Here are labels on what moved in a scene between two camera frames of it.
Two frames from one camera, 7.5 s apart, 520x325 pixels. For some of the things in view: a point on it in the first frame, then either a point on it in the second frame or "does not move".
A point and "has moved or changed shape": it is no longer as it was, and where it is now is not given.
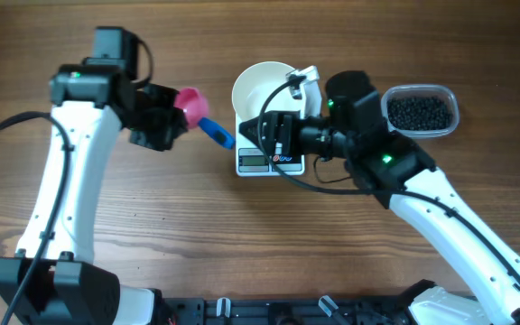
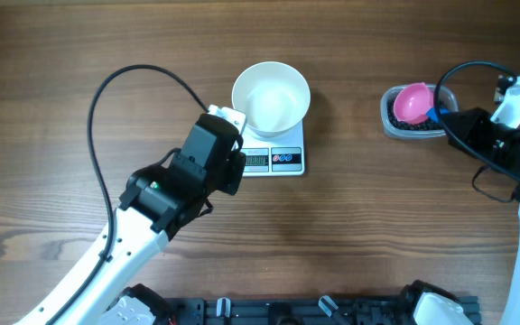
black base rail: [284, 311] does not move
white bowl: [252, 85] does not move
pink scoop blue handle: [197, 110] has moved or changed shape
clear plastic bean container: [421, 110] does not move
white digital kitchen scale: [250, 161] does not move
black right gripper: [272, 122] → [477, 118]
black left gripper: [163, 139] → [236, 168]
